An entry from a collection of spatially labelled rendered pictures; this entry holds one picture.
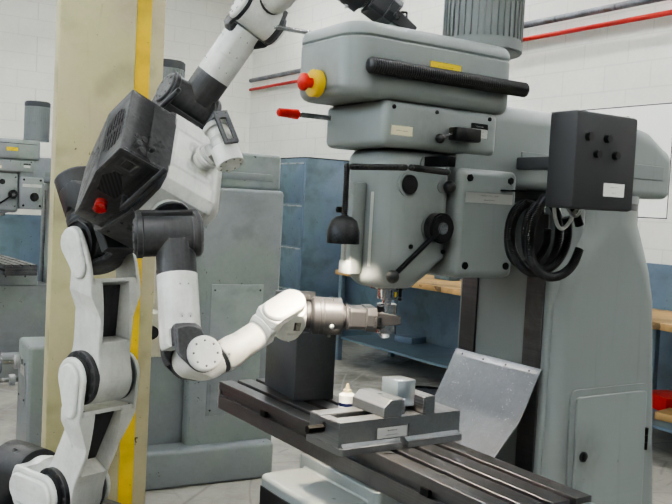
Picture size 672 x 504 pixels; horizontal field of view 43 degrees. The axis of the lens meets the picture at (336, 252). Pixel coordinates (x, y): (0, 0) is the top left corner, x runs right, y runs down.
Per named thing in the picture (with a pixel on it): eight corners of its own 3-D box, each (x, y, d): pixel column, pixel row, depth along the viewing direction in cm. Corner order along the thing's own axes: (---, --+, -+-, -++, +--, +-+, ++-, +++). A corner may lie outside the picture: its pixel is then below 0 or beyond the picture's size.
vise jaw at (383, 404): (383, 418, 191) (384, 400, 191) (351, 406, 202) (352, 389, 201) (404, 415, 195) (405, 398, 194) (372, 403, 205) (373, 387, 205)
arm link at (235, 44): (279, 16, 224) (230, 87, 227) (240, -15, 218) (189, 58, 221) (291, 22, 214) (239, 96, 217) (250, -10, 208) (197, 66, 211)
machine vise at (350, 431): (340, 457, 184) (343, 406, 183) (304, 439, 196) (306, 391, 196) (463, 439, 203) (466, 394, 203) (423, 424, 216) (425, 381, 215)
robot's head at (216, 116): (209, 160, 202) (220, 143, 196) (197, 129, 204) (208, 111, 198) (233, 158, 205) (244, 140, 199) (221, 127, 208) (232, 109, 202)
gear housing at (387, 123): (383, 144, 186) (385, 98, 186) (323, 148, 207) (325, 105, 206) (497, 156, 204) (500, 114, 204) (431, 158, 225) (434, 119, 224)
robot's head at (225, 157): (205, 176, 201) (229, 156, 196) (191, 139, 204) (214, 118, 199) (226, 178, 206) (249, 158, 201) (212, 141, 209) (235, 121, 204)
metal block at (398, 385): (396, 407, 197) (398, 381, 197) (380, 401, 202) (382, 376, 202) (414, 405, 200) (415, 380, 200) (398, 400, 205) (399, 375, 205)
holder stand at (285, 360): (293, 401, 234) (297, 328, 233) (263, 384, 253) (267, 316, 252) (333, 399, 239) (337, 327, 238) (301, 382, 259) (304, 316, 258)
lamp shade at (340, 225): (319, 242, 189) (321, 213, 188) (340, 242, 194) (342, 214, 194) (345, 244, 184) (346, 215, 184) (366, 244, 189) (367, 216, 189)
